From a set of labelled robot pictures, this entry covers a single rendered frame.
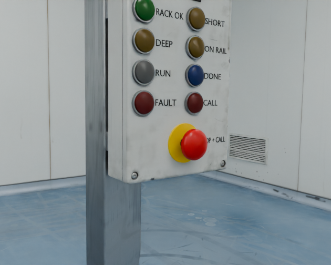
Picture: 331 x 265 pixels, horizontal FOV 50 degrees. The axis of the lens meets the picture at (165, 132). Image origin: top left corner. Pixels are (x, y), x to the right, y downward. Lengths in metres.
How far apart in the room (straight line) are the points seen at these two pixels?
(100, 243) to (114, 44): 0.27
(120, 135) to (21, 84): 3.62
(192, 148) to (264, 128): 3.66
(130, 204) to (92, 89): 0.17
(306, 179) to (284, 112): 0.71
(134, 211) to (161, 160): 0.10
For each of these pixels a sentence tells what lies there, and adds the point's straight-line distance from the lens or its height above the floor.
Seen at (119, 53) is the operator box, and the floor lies 1.07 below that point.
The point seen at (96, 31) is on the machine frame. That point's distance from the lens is 0.50.
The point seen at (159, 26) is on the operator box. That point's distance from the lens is 0.45.
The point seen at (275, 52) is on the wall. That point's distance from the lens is 4.04.
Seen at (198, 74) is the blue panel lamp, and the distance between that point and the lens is 0.47.
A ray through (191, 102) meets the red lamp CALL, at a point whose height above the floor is 1.02.
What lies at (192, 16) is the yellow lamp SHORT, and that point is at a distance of 0.48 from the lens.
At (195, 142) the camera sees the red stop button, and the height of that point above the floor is 0.97.
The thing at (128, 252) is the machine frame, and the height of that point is 0.80.
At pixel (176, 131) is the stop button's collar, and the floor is 0.98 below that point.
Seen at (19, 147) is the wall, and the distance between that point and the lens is 4.06.
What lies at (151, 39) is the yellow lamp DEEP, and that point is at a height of 1.09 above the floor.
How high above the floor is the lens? 1.02
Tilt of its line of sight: 6 degrees down
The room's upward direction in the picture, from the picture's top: 1 degrees clockwise
